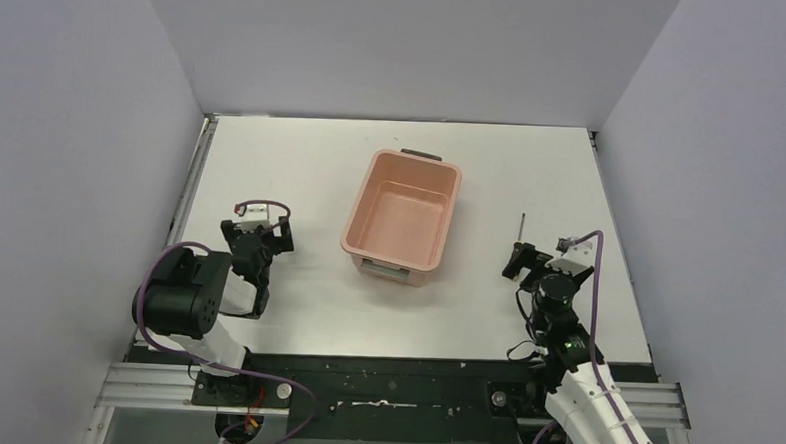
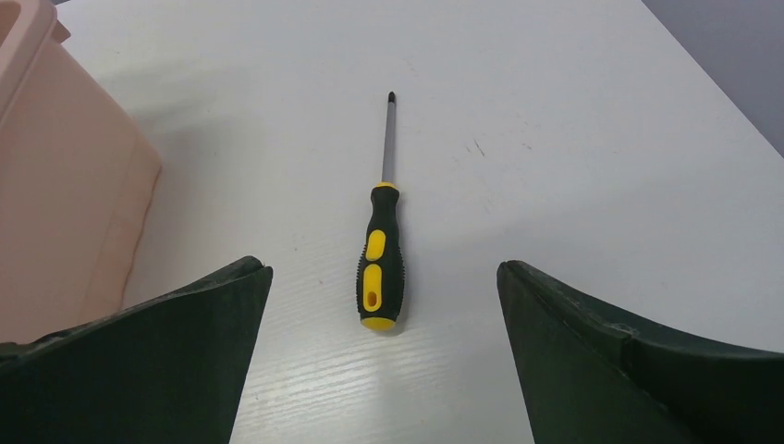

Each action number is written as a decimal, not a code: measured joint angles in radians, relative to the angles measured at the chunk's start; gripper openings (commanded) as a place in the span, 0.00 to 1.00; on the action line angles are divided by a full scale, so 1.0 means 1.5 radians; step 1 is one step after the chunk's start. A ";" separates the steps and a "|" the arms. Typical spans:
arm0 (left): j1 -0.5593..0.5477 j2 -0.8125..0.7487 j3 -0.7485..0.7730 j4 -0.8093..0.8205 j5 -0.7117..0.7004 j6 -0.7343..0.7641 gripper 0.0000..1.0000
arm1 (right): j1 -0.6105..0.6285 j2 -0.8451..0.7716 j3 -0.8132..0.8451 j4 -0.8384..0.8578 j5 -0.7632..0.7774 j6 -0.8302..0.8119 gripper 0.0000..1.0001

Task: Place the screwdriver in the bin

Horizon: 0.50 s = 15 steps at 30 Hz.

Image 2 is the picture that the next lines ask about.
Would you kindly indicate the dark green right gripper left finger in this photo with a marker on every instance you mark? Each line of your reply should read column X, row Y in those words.
column 169, row 370

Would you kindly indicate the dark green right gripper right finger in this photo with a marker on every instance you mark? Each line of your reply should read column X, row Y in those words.
column 592, row 372

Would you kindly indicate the black yellow handled screwdriver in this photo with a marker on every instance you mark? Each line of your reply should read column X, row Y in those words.
column 380, row 279

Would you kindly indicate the pink plastic bin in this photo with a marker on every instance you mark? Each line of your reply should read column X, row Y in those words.
column 77, row 178

